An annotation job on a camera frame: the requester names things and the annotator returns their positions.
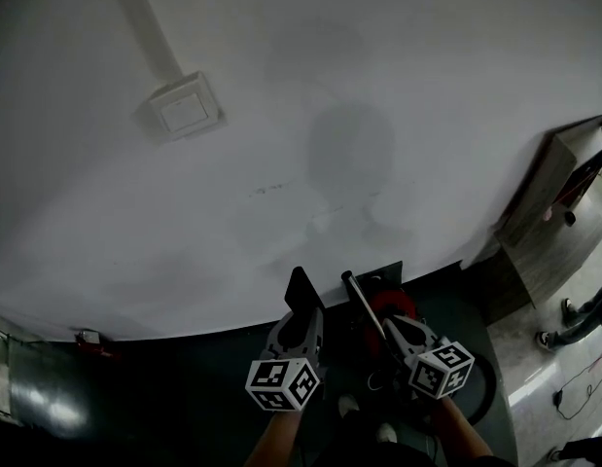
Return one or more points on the person's right white shoe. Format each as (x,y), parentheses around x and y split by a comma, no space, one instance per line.
(386,432)

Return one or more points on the black flat board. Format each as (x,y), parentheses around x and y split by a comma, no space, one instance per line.
(383,273)

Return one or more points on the person's left forearm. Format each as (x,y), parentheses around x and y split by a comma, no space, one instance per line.
(276,441)

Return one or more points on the person's black trousers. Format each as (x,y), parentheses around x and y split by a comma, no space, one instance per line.
(368,450)

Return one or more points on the red canister vacuum cleaner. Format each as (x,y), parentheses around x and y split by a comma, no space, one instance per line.
(395,302)

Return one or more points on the small pink object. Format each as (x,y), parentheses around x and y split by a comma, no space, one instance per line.
(548,214)

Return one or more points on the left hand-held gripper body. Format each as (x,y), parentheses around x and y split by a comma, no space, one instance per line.
(281,382)

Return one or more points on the small black mouse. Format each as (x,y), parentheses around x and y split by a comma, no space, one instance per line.
(569,218)

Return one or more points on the white wall switch box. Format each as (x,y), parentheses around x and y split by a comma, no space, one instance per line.
(181,110)

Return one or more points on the grey wooden shelf cabinet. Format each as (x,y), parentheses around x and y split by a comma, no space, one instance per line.
(539,251)

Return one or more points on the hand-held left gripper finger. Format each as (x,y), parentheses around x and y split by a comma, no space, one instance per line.
(278,334)
(317,334)

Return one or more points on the metal rod handle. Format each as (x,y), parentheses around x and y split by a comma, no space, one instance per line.
(361,299)

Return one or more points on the person's right forearm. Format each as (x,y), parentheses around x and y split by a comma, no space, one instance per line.
(461,431)

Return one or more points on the person's left white shoe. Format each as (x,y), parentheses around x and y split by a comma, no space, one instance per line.
(348,404)

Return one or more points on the red fire extinguisher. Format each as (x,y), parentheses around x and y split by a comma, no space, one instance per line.
(94,343)

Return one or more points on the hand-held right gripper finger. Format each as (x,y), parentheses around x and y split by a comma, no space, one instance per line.
(397,342)
(423,330)

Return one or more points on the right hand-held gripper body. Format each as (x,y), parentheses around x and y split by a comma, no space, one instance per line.
(439,370)

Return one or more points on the person's white shoe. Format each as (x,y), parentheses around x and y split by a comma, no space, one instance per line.
(348,404)
(386,432)

